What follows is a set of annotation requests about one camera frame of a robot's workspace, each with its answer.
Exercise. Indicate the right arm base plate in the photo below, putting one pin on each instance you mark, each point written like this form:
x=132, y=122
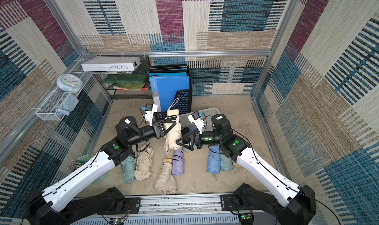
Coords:
x=227, y=202

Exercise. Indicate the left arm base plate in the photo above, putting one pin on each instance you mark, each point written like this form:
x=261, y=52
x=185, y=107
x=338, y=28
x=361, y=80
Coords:
x=131, y=205

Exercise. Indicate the white round clock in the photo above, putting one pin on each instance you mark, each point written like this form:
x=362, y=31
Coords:
x=69, y=83

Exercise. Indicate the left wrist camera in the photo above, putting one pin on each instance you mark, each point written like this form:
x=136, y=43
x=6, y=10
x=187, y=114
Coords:
x=148, y=113

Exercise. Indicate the black file holder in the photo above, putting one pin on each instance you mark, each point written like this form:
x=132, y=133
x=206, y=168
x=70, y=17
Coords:
x=184, y=104

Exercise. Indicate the white plastic storage box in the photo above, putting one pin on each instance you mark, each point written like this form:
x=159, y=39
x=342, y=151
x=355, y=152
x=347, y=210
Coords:
x=207, y=115

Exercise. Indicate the light blue cloth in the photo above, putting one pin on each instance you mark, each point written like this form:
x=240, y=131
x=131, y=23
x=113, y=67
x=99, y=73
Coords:
x=67, y=105

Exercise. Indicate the mint green folded umbrella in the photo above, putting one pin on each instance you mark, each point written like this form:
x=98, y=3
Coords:
x=128, y=166

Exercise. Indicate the cream crumpled folded umbrella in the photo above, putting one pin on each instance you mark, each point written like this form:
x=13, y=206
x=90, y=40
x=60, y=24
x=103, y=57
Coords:
x=144, y=161

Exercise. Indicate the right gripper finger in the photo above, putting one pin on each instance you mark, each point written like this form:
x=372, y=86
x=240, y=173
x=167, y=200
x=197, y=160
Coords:
x=184, y=138
x=186, y=146

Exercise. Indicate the black wire shelf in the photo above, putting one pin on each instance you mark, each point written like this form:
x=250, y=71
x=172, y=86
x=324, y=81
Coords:
x=128, y=84

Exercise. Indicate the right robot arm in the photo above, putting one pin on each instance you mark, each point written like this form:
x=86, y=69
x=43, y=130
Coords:
x=288, y=202

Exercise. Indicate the purple folded umbrella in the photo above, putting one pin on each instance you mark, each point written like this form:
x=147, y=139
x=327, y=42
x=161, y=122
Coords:
x=178, y=162

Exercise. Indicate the teal folded umbrella right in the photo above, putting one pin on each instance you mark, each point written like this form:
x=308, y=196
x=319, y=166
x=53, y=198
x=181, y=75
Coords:
x=226, y=163

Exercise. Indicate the blue folded umbrella right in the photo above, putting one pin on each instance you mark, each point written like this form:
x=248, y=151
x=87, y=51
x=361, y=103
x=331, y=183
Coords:
x=214, y=161

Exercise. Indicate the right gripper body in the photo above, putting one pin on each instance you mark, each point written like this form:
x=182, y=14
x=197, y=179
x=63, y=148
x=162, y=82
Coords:
x=194, y=139

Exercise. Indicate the white folio box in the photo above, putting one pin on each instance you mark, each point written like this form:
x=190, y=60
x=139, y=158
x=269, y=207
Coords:
x=111, y=63

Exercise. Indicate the beige umbrella black tip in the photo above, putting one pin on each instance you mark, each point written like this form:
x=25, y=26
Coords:
x=174, y=134

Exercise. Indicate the blue folder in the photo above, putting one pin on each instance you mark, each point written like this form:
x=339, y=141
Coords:
x=165, y=88

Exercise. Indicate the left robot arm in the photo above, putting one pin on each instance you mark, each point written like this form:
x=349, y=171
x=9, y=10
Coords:
x=56, y=204

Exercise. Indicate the white wire basket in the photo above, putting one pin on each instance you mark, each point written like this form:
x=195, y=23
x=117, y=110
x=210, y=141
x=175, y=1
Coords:
x=47, y=109

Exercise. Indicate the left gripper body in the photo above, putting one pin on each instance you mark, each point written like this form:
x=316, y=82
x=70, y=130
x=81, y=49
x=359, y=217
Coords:
x=157, y=131

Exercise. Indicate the green open umbrella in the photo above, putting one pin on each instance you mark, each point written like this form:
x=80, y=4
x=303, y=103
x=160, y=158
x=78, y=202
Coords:
x=76, y=164

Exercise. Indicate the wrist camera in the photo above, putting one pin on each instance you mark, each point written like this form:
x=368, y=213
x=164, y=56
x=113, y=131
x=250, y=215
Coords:
x=148, y=113
x=198, y=120

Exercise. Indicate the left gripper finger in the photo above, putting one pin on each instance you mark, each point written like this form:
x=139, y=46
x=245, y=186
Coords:
x=168, y=123
x=168, y=128

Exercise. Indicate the beige umbrella wooden handle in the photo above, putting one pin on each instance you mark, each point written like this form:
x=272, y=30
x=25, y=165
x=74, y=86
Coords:
x=165, y=182

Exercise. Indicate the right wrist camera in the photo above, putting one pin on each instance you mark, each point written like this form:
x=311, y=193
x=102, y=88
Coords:
x=198, y=120

